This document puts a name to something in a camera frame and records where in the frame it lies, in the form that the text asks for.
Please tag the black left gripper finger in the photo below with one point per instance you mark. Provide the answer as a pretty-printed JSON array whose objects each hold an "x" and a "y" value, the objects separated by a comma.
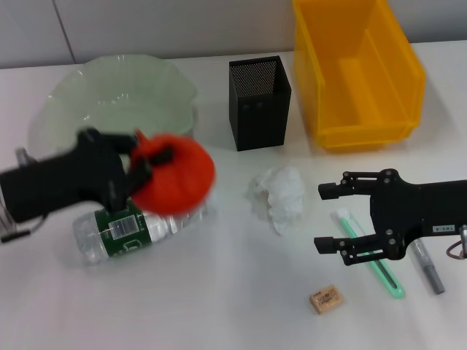
[
  {"x": 162, "y": 155},
  {"x": 140, "y": 173}
]

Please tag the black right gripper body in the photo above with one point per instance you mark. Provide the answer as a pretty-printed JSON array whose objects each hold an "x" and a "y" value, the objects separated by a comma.
[{"x": 419, "y": 208}]

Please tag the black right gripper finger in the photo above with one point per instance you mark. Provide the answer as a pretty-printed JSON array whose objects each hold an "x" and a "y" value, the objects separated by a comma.
[
  {"x": 350, "y": 248},
  {"x": 346, "y": 186}
]

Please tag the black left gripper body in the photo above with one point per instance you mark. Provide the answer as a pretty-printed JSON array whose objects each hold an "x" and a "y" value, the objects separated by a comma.
[{"x": 65, "y": 178}]

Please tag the red-orange toy orange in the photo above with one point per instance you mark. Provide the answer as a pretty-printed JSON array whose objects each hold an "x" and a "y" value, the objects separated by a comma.
[{"x": 178, "y": 182}]

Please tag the white paper ball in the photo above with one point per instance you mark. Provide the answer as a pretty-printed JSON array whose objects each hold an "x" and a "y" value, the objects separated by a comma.
[{"x": 281, "y": 197}]

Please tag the clear water bottle green label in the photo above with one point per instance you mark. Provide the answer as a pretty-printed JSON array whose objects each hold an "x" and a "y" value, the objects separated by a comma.
[{"x": 109, "y": 233}]

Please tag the tan eraser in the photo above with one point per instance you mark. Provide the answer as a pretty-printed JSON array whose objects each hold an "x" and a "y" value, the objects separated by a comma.
[{"x": 326, "y": 299}]

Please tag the green utility knife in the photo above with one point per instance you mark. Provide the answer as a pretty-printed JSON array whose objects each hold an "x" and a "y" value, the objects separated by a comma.
[{"x": 392, "y": 288}]

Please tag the pale green glass fruit bowl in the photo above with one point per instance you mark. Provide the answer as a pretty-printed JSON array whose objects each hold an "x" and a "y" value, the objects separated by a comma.
[{"x": 120, "y": 98}]

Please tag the grey wrapped pen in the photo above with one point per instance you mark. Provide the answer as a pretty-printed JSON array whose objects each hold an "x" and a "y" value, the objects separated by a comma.
[{"x": 432, "y": 277}]

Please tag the black mesh pen holder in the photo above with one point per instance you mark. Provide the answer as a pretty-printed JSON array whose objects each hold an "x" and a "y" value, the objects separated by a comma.
[{"x": 261, "y": 120}]

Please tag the yellow plastic bin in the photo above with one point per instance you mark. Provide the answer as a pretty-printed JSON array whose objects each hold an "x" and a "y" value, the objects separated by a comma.
[{"x": 365, "y": 84}]

